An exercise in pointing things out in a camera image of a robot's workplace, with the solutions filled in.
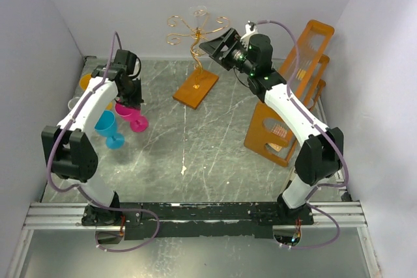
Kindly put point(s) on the orange wooden shelf rack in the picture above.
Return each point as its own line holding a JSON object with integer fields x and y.
{"x": 267, "y": 134}

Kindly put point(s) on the clear wine glass back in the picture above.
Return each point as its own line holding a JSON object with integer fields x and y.
{"x": 200, "y": 15}

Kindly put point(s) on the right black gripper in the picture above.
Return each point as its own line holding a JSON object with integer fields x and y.
{"x": 214, "y": 47}

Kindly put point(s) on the gold wire glass rack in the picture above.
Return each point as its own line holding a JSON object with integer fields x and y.
{"x": 196, "y": 34}

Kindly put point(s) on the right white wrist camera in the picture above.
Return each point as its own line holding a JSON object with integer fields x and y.
{"x": 250, "y": 30}

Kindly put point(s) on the yellow plastic wine glass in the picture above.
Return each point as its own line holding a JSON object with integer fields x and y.
{"x": 84, "y": 81}

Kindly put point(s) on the yellow object on shelf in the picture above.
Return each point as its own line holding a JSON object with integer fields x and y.
{"x": 300, "y": 74}

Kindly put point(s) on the blue plastic wine glass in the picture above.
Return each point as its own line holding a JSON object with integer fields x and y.
{"x": 107, "y": 127}

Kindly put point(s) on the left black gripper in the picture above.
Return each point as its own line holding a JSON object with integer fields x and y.
{"x": 136, "y": 101}

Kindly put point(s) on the aluminium extrusion rail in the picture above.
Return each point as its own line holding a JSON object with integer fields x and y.
{"x": 68, "y": 215}

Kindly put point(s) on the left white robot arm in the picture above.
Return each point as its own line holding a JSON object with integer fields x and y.
{"x": 68, "y": 150}

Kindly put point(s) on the wooden rack base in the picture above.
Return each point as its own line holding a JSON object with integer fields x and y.
{"x": 196, "y": 87}

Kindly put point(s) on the clear wine glass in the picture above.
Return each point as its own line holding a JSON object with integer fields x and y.
{"x": 72, "y": 103}
{"x": 200, "y": 15}

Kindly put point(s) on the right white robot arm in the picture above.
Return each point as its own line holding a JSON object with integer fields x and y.
{"x": 321, "y": 153}

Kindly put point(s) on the pink plastic wine glass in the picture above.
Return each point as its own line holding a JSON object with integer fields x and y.
{"x": 138, "y": 123}

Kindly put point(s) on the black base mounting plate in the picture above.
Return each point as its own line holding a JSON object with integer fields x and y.
{"x": 186, "y": 220}

